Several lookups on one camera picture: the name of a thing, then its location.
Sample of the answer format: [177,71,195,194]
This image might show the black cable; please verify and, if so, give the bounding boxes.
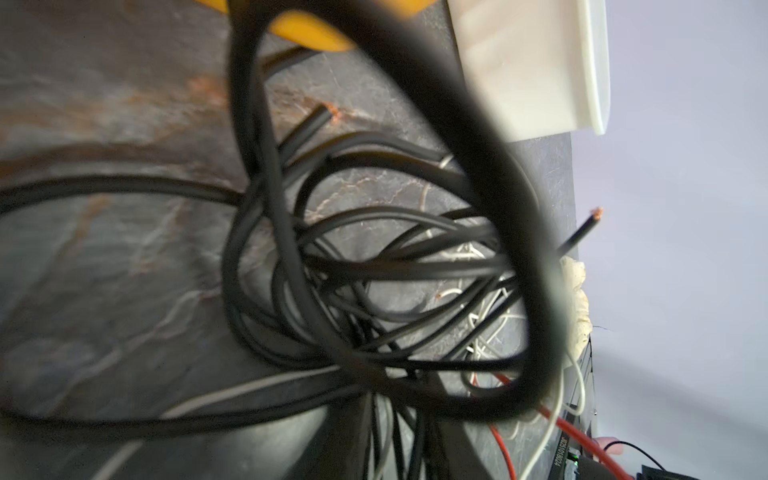
[0,0,604,480]

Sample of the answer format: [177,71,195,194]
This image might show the beige work glove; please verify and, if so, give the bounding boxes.
[560,256,593,368]

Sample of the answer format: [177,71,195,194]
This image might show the white plastic tub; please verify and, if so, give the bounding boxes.
[448,0,611,142]

